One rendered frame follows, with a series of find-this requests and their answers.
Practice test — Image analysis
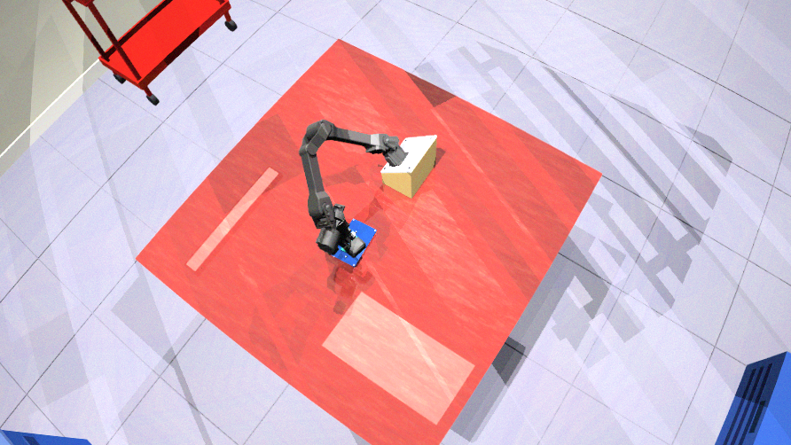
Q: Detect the blue circuit board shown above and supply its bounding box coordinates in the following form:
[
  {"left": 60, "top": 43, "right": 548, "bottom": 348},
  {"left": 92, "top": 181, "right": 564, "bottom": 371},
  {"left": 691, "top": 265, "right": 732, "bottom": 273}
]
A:
[{"left": 332, "top": 218, "right": 377, "bottom": 268}]

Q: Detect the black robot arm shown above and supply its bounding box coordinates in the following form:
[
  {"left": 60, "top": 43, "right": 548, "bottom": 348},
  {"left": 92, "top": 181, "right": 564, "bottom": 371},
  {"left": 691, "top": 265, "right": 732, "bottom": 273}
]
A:
[{"left": 298, "top": 120, "right": 409, "bottom": 255}]

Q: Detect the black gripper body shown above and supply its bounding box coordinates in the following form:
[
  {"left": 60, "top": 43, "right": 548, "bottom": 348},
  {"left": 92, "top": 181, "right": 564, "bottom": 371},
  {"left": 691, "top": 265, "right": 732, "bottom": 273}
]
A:
[{"left": 340, "top": 222, "right": 366, "bottom": 258}]

